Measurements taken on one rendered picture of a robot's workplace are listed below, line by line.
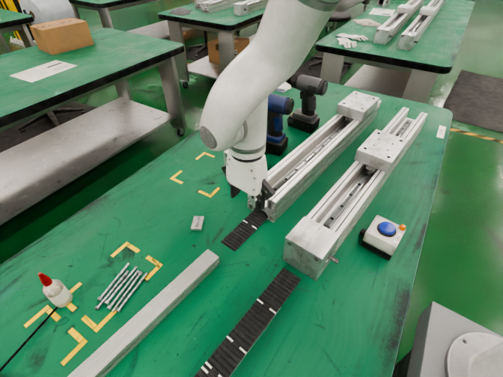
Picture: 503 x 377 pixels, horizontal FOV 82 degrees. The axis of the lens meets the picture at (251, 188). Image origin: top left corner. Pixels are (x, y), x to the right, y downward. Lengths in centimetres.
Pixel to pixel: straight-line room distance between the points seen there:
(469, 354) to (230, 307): 46
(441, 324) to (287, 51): 58
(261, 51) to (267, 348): 56
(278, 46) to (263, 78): 5
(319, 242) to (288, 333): 21
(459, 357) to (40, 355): 80
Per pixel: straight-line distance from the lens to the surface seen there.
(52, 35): 251
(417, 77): 240
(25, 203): 215
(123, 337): 71
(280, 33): 46
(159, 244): 85
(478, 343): 74
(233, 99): 49
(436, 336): 71
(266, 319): 67
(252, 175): 66
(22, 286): 93
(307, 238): 71
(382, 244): 82
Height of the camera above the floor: 143
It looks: 42 degrees down
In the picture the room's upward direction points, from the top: straight up
